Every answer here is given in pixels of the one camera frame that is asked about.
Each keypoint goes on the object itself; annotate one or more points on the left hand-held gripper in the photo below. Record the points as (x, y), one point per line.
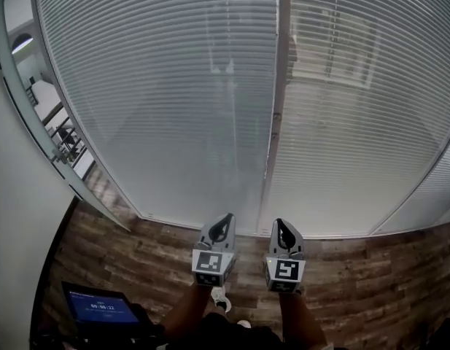
(210, 266)

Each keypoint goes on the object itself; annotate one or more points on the person's white shoe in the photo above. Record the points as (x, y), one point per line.
(244, 323)
(220, 297)

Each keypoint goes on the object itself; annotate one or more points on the person's black shorts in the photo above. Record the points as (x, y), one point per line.
(224, 334)

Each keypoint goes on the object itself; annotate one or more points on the black tablet with blue screen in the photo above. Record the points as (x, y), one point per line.
(102, 306)

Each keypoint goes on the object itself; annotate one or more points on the person's right forearm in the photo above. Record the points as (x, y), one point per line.
(301, 319)

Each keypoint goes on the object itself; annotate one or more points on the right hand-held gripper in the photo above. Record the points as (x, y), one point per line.
(284, 273)

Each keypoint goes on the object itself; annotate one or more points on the white venetian blinds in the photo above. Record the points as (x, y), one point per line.
(155, 104)

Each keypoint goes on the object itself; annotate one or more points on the black metal railing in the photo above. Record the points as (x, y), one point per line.
(66, 135)

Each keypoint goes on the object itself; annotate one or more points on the grey metal partition post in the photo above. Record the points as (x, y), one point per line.
(281, 49)

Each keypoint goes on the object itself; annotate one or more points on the person's left forearm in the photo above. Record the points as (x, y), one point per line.
(188, 314)

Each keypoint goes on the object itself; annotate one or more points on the person's right white shoe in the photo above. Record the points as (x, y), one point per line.
(244, 323)

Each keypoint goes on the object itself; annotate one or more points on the person's left white shoe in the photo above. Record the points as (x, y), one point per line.
(220, 297)

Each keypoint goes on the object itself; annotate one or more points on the frosted glass door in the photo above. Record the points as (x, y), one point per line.
(24, 97)

